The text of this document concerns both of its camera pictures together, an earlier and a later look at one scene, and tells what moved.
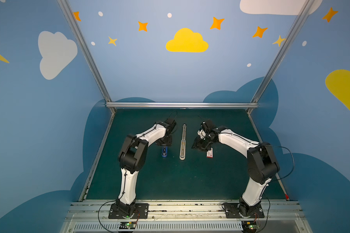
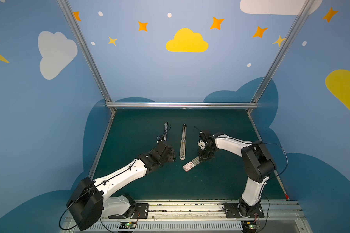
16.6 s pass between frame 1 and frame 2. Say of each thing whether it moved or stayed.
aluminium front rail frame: stayed
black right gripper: moved
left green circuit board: stayed
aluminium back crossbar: stayed
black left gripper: moved
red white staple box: moved
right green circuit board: stayed
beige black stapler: stayed
